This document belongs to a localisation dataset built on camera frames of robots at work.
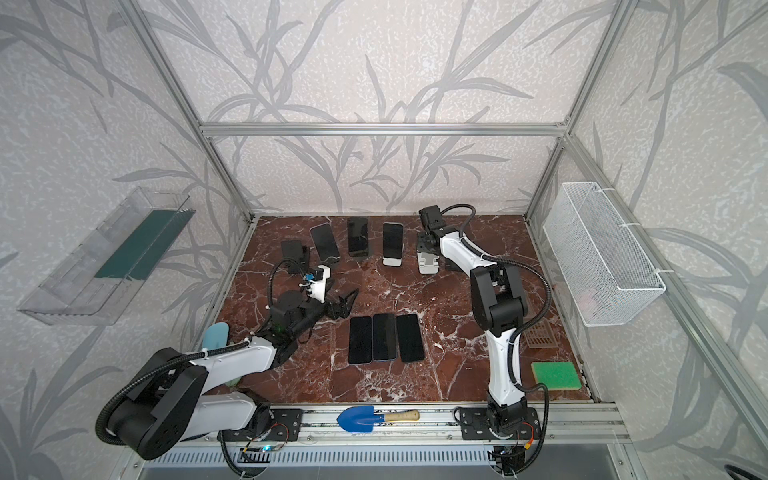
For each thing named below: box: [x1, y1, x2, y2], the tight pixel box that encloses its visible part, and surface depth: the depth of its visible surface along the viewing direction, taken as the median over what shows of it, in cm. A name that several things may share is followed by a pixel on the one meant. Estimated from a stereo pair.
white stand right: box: [417, 252, 440, 275], surface depth 104 cm
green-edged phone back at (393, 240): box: [383, 222, 404, 259], surface depth 101 cm
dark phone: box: [396, 314, 425, 363], surface depth 91 cm
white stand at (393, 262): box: [382, 257, 403, 267], surface depth 107 cm
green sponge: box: [531, 361, 583, 391], surface depth 82 cm
